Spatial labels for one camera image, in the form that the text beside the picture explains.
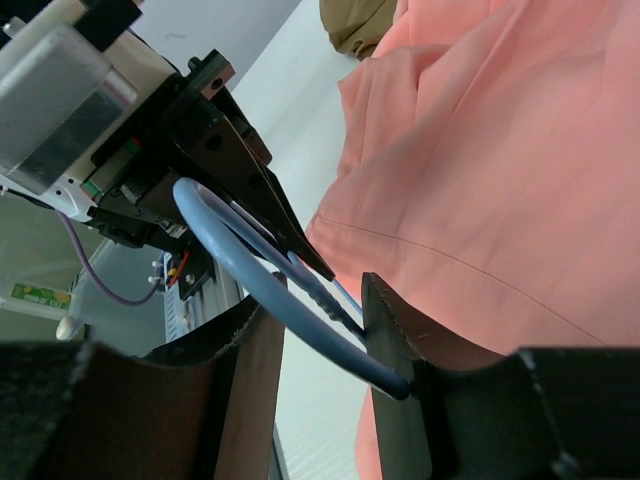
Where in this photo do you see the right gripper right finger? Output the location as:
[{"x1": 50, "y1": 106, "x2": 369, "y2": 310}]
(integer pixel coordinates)
[{"x1": 361, "y1": 273, "x2": 639, "y2": 479}]

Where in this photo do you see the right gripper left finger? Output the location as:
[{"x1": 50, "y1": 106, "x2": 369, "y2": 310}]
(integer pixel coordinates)
[{"x1": 1, "y1": 297, "x2": 284, "y2": 479}]

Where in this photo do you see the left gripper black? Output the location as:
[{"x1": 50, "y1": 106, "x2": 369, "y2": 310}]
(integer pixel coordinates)
[{"x1": 87, "y1": 50, "x2": 334, "y2": 280}]

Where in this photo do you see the blue wire hanger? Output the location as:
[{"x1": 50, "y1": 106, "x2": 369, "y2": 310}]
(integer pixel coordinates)
[{"x1": 173, "y1": 178, "x2": 410, "y2": 400}]

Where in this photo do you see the pink skirt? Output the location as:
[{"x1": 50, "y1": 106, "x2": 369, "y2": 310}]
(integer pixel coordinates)
[{"x1": 308, "y1": 1, "x2": 639, "y2": 479}]

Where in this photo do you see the tan brown garment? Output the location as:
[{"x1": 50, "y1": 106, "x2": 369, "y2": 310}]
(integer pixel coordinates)
[{"x1": 319, "y1": 0, "x2": 397, "y2": 61}]

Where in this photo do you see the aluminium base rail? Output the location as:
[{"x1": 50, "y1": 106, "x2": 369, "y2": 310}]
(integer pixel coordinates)
[{"x1": 151, "y1": 263, "x2": 288, "y2": 479}]

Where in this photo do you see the left black mount plate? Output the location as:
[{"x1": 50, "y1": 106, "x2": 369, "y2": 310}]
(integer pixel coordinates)
[{"x1": 169, "y1": 244, "x2": 215, "y2": 301}]

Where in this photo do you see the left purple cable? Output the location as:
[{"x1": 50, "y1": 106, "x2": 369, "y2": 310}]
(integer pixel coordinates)
[{"x1": 55, "y1": 209, "x2": 166, "y2": 306}]

